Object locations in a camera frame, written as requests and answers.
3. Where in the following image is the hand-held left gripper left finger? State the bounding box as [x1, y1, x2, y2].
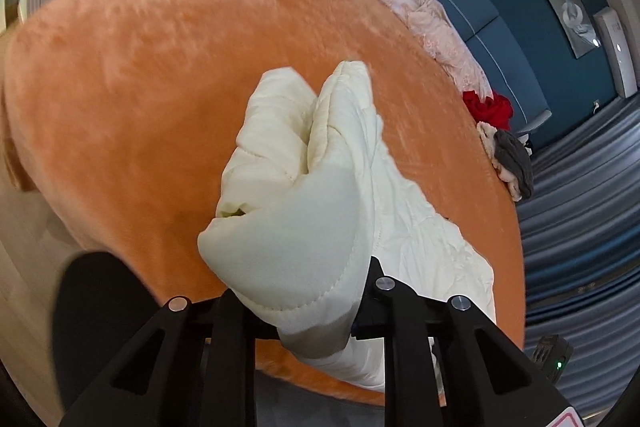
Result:
[62, 289, 280, 427]

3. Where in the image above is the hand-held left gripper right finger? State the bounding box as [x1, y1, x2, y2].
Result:
[351, 257, 576, 427]

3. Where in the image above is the white quilted jacket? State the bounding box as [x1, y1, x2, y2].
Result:
[197, 59, 497, 390]

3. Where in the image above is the grey pleated curtain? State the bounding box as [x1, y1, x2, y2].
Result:
[515, 72, 640, 413]

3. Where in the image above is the grey knit garment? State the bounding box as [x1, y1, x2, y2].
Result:
[492, 129, 535, 198]

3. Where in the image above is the cream folded garment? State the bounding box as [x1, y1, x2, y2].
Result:
[476, 121, 523, 202]

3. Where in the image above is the orange plush bed blanket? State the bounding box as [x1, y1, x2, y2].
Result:
[0, 0, 527, 408]

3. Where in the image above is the red garment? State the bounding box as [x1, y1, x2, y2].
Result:
[461, 89, 515, 131]

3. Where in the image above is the white air conditioner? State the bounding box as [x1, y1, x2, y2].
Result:
[594, 7, 640, 98]

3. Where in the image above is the pink crumpled quilt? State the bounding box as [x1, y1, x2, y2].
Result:
[345, 0, 493, 100]

